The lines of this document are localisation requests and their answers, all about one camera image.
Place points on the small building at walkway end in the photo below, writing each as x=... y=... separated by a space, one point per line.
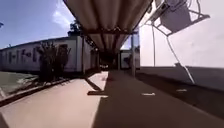
x=126 y=60

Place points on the covered walkway canopy with posts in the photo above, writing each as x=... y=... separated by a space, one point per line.
x=108 y=20

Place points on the pale concrete path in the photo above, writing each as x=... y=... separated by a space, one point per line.
x=133 y=106

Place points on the dark bushes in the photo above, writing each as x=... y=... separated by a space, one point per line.
x=53 y=63

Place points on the dark kerb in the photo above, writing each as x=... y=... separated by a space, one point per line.
x=30 y=91

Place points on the large white building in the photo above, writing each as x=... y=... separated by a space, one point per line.
x=200 y=50

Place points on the pale building with windows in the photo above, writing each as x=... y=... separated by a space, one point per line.
x=20 y=56

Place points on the grass patch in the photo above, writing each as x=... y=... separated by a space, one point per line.
x=11 y=81

